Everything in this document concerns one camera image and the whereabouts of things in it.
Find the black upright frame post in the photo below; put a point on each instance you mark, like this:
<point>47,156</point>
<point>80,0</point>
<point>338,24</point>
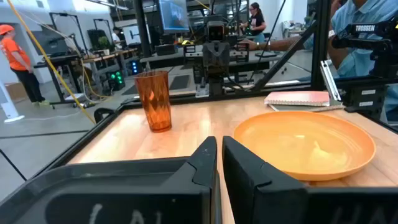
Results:
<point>320,46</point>

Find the wooden desk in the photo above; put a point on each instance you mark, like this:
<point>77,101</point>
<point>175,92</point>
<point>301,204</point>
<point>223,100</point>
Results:
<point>102,57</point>

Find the black curved clamp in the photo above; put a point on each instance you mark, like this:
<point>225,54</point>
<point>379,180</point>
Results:
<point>104,111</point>

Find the white stand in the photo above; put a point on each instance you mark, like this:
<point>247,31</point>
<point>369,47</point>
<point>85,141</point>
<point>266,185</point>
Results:
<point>7,105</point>

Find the flat grey pad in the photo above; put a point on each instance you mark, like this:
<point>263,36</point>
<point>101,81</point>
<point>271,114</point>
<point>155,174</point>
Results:
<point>295,108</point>

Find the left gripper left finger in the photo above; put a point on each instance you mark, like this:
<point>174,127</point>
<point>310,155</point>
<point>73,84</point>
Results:
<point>199,186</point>

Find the pink spiral notebook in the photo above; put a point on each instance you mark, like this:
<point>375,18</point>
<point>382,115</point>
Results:
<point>297,98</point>

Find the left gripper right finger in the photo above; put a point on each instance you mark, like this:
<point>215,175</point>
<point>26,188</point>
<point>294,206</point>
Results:
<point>248,186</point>

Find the large monitor blue screen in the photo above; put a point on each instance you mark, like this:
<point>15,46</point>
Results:
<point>174,15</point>

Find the black floor mat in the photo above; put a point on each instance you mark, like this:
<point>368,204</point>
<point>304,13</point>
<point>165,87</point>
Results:
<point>179,82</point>

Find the black workbench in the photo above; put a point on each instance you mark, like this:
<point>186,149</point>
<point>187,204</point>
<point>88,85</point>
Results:
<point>168,59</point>

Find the orange faceted plastic cup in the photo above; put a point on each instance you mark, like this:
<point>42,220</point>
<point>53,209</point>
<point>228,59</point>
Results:
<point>154,102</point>

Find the right arm's wrist camera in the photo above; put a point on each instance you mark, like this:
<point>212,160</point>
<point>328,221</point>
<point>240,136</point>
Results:
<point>215,31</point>

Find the black table edge frame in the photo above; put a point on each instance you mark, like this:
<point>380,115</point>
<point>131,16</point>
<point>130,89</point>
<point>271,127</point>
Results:
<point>186,100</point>

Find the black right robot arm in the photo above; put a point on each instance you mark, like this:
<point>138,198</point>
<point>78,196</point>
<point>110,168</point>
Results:
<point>216,84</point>

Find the monitor white screen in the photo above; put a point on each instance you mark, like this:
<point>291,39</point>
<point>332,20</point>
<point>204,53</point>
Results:
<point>130,34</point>

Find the person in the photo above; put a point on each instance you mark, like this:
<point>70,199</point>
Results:
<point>15,56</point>
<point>351,65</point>
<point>115,37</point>
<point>257,23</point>

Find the green potted plant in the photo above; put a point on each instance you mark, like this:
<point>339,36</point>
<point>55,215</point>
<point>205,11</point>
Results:
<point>104,43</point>

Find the silver metal bracket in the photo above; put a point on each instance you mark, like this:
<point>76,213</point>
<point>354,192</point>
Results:
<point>330,81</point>

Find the black leader arm base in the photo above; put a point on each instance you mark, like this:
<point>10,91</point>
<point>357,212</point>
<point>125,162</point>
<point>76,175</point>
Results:
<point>367,98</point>

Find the black diagonal frame brace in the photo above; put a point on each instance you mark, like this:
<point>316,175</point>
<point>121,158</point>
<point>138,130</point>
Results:
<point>280,62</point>

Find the computer case green lights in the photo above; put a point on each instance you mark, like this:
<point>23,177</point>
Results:
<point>116,80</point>

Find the computer case blue lights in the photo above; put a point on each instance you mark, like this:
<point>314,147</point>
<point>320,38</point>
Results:
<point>135,67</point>

